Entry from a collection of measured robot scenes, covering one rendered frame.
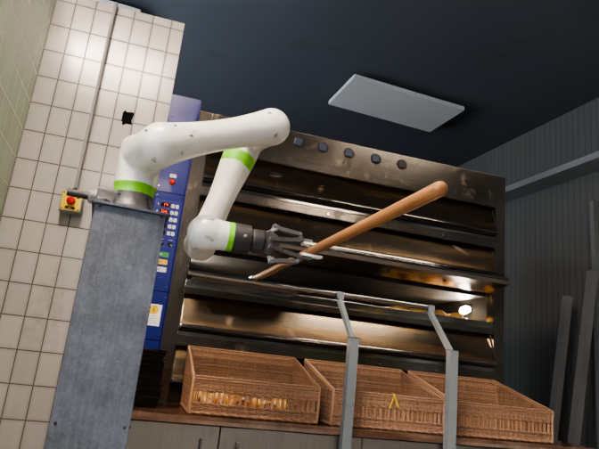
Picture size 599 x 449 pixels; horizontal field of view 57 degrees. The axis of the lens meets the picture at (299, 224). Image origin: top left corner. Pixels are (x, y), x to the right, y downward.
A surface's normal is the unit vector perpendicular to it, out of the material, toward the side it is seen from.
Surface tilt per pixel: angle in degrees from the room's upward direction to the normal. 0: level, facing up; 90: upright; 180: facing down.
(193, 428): 90
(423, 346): 70
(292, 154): 90
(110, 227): 90
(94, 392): 90
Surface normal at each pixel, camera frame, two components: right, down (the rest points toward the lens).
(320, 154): 0.28, -0.22
